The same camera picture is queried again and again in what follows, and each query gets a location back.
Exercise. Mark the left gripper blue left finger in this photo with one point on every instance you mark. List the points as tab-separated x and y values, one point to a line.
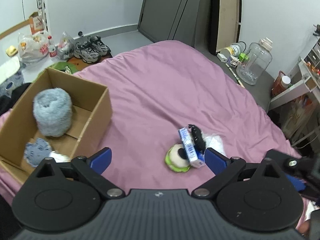
101	160

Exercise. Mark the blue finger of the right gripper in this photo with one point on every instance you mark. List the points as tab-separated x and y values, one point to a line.
297	184

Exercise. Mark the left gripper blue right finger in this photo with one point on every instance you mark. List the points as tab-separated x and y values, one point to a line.
216	161

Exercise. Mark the blue tissue pack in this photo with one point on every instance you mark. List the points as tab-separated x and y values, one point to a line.
196	159

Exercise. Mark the clear bag white filling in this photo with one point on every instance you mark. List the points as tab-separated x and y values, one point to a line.
215	142

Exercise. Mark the burger plush toy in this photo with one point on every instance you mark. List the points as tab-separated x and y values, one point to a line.
176	159

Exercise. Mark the brown cardboard box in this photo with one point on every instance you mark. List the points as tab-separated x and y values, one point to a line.
92	111

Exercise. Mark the small blue plush toy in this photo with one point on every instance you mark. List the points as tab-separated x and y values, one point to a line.
36	151

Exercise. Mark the fluffy blue plush roll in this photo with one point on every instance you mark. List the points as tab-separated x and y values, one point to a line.
52	110

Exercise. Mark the white desk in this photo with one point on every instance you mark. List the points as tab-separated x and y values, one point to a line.
304	76

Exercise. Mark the pink bed sheet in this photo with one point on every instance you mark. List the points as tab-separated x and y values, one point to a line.
135	103

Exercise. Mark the green cartoon floor mat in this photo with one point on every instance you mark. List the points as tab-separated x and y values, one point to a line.
65	67

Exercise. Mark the white charger adapter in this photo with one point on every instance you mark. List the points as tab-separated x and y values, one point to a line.
222	57

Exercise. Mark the black clothing pile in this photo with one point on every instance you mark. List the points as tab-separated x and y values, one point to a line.
7	103

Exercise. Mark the grey sneaker pair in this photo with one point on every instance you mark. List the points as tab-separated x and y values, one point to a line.
92	50

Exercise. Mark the large clear plastic jar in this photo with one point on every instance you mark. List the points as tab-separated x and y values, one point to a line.
256	60

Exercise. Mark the clear bag with items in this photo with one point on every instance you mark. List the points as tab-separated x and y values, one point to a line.
66	46

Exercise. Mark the red label water bottle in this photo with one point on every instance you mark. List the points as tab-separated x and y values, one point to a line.
51	47

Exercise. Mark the white plastic shopping bag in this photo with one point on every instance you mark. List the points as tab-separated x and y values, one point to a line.
33	48

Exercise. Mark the yellow slipper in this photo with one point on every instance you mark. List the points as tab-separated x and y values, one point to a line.
11	51

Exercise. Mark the orange white carton box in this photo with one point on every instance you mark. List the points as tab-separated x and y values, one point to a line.
36	22

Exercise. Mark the dark grey door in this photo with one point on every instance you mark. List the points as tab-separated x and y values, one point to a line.
162	20

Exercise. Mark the black framed board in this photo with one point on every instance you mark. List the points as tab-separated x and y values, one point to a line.
224	24

